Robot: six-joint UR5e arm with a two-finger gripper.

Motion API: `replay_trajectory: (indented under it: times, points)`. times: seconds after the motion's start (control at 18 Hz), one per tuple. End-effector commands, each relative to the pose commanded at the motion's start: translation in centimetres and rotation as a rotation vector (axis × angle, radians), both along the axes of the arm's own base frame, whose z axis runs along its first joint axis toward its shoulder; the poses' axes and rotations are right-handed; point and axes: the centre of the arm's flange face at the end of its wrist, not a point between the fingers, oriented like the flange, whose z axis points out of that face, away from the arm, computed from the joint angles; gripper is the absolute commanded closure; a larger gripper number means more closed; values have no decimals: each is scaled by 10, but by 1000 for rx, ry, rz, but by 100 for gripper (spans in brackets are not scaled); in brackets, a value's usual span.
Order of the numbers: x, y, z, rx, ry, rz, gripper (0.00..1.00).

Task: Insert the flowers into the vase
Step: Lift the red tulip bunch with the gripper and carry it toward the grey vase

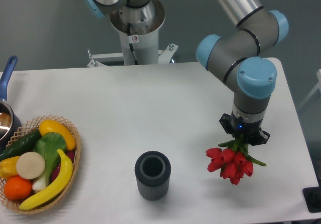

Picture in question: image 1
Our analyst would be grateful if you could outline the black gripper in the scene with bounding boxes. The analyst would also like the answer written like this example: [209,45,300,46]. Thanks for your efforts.
[219,113,270,145]

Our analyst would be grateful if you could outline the red tulip bouquet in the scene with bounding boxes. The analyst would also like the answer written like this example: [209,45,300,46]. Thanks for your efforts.
[206,135,266,185]

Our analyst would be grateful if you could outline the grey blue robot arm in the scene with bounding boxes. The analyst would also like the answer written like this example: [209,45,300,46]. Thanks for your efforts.
[84,0,289,145]

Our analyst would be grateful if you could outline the dark grey ribbed vase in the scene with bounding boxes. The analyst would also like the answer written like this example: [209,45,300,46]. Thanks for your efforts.
[134,151,172,201]

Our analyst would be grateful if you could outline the black device at edge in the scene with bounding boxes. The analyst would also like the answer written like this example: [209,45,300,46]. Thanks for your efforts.
[302,186,320,213]

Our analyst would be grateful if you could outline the purple eggplant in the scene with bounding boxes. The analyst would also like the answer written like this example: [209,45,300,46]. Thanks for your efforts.
[51,150,75,184]

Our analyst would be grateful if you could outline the yellow banana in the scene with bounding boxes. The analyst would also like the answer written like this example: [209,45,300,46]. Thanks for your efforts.
[19,148,74,211]

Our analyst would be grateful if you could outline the green bok choy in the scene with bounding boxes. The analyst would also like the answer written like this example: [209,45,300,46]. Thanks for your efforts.
[32,132,66,192]

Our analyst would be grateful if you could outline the beige round disc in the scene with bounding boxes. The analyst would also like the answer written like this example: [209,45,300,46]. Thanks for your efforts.
[16,152,45,179]

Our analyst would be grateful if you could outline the green cucumber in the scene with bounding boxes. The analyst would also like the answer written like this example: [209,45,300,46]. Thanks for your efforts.
[1,129,42,161]

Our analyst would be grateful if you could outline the woven wicker basket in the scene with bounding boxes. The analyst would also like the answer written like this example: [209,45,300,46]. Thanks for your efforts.
[1,115,81,214]

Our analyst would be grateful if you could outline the orange fruit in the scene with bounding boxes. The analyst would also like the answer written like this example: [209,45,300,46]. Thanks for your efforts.
[4,176,32,200]

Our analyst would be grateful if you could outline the yellow bell pepper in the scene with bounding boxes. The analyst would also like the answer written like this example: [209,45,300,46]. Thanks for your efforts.
[0,156,20,179]

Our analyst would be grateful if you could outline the white frame at right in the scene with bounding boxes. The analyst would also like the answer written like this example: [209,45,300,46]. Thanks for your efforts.
[297,69,320,112]

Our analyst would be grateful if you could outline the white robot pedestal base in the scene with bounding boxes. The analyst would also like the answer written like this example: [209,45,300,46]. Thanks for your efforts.
[87,0,179,67]

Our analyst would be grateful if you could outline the black pedestal cable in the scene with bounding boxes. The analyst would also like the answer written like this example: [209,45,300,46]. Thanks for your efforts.
[126,23,139,66]

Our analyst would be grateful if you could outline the blue handled saucepan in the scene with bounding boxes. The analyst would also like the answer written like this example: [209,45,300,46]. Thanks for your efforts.
[1,56,22,152]

